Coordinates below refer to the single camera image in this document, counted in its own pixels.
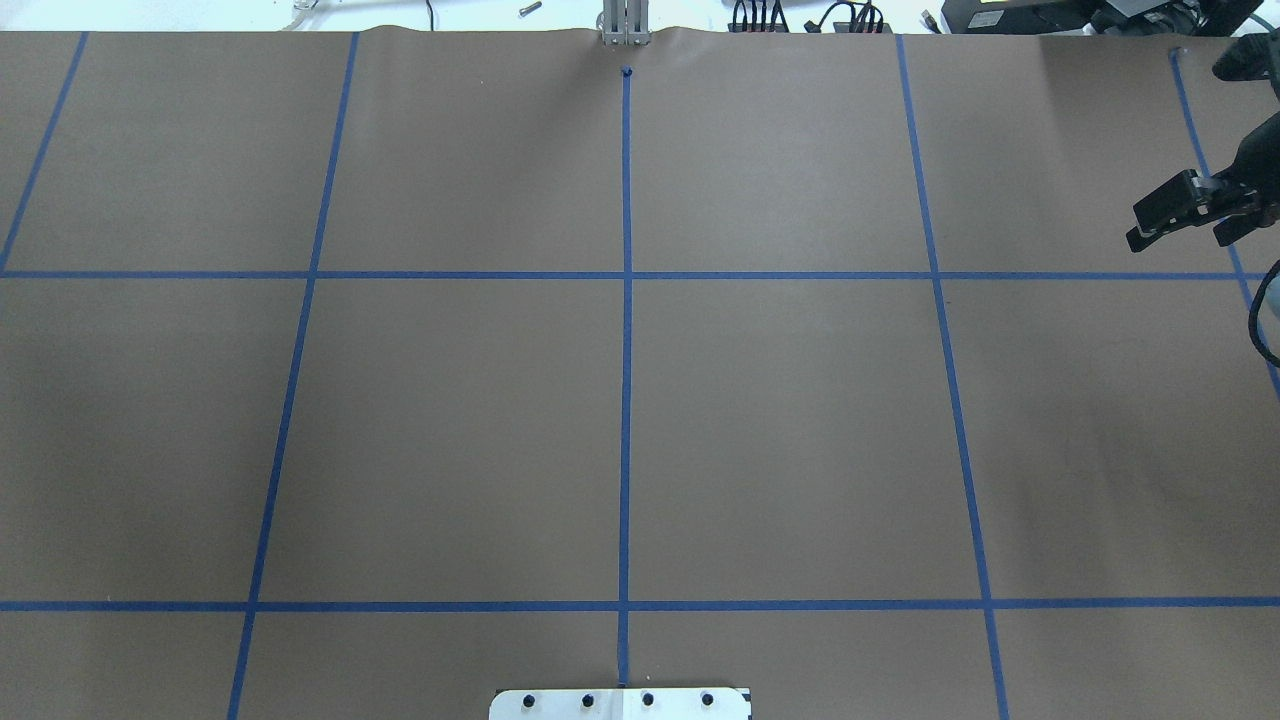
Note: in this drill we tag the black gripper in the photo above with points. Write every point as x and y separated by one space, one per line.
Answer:
1256 163

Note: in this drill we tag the aluminium frame post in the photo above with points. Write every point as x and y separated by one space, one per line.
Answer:
625 23

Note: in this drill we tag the white pedestal column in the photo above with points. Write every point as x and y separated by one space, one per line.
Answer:
623 703

